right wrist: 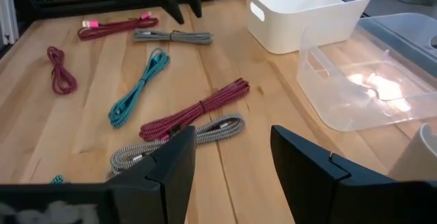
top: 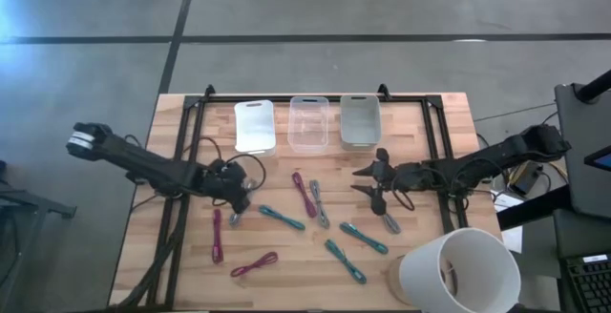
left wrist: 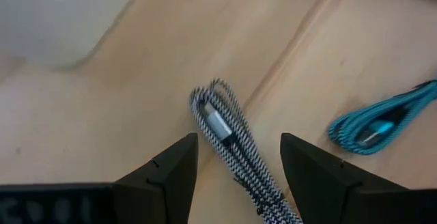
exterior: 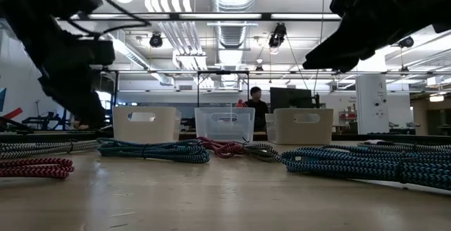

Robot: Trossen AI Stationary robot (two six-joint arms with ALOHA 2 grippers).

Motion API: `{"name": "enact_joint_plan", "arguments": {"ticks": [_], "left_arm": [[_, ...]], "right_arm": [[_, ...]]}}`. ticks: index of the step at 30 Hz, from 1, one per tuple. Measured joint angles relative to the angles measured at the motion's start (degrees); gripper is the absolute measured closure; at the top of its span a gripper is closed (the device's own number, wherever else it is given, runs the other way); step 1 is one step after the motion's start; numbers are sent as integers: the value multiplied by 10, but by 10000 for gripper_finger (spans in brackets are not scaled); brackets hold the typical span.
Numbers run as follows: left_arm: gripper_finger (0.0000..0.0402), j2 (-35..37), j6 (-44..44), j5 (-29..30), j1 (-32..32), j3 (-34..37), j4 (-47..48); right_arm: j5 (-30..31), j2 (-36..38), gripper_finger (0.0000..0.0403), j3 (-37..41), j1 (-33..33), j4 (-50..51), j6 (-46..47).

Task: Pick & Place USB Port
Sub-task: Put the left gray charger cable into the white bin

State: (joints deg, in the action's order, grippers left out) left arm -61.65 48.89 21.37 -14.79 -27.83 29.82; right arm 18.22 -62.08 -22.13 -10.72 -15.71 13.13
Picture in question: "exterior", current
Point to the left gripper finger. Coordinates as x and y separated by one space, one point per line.
88 111
56 86

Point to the magenta utensil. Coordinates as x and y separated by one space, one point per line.
35 167

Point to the magenta utensils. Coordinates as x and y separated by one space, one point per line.
225 149

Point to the black ceiling spotlight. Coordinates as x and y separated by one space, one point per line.
156 40
406 42

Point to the white pillar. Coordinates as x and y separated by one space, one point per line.
371 104

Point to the white plastic bin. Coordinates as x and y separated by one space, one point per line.
146 130

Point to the black computer monitor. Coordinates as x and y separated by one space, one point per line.
290 99

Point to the grey-white plastic bin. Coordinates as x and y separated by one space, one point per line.
299 132

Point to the person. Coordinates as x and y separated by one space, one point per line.
259 111

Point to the overhead rig bar with lights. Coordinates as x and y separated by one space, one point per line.
211 16

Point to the clear plastic bin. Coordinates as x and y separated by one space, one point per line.
225 132

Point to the black hanging camera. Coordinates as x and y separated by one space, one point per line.
277 34

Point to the black aluminium table frame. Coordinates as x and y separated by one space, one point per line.
387 137

